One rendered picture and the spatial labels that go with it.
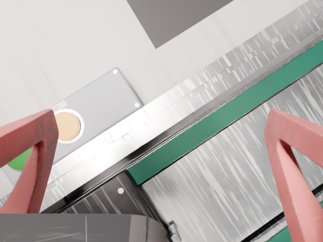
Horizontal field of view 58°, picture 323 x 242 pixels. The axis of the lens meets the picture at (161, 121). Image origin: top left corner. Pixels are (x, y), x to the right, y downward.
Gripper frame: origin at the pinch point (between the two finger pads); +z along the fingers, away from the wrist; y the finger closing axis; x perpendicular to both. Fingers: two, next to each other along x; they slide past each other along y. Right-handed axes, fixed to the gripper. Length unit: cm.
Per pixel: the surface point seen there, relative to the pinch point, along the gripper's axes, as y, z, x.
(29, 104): 22.7, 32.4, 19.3
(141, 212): 2.8, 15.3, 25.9
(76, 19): 14.9, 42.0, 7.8
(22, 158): 18.5, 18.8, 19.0
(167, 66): -1.2, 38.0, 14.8
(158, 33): 1, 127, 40
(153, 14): 4, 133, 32
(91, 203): 9.5, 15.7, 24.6
